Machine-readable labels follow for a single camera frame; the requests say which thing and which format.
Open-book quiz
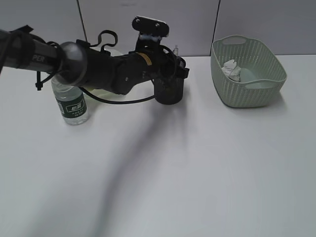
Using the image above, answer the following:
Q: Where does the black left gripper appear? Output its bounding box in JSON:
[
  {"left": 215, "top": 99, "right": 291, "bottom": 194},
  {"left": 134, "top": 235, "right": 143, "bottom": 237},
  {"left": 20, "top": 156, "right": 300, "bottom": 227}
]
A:
[{"left": 128, "top": 34, "right": 190, "bottom": 85}]

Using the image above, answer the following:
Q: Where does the grey white mechanical pen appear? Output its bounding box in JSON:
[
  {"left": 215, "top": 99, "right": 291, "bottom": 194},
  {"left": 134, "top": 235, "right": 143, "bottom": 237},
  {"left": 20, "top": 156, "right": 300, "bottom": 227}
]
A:
[{"left": 173, "top": 45, "right": 179, "bottom": 56}]

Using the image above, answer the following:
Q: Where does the white waste paper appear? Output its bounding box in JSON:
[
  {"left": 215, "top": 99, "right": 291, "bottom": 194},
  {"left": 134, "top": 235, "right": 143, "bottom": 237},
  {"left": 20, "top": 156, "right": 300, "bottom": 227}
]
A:
[{"left": 222, "top": 59, "right": 241, "bottom": 82}]

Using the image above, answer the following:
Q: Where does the clear water bottle green label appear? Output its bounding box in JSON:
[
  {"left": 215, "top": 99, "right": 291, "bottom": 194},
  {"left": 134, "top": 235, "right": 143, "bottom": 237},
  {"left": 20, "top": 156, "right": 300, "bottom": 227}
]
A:
[{"left": 51, "top": 78, "right": 89, "bottom": 125}]

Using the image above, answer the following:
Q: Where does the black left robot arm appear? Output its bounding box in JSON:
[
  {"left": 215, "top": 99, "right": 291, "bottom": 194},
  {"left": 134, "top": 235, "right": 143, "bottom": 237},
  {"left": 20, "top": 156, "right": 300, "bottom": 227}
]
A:
[{"left": 0, "top": 23, "right": 189, "bottom": 103}]

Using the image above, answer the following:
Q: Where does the black mesh pen holder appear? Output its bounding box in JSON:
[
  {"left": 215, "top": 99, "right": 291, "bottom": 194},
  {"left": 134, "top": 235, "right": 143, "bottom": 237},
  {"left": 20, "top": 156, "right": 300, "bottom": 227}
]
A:
[{"left": 154, "top": 78, "right": 184, "bottom": 105}]

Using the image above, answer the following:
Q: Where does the pale green wavy glass plate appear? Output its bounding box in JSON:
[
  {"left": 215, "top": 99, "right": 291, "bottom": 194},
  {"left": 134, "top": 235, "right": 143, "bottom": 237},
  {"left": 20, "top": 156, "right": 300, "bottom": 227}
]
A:
[{"left": 83, "top": 46, "right": 136, "bottom": 99}]

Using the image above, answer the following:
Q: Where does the green woven plastic basket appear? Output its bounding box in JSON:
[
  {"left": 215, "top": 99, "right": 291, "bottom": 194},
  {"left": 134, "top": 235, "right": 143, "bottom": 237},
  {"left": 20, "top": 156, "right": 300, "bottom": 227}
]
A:
[{"left": 210, "top": 35, "right": 287, "bottom": 108}]

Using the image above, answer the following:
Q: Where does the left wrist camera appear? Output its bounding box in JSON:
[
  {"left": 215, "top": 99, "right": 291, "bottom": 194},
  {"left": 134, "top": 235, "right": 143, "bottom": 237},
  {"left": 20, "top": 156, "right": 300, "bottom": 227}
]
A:
[{"left": 132, "top": 16, "right": 169, "bottom": 38}]

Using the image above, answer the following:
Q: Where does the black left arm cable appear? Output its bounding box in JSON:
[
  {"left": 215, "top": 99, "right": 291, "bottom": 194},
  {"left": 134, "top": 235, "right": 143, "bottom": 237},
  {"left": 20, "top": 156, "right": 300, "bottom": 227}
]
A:
[{"left": 0, "top": 29, "right": 178, "bottom": 106}]

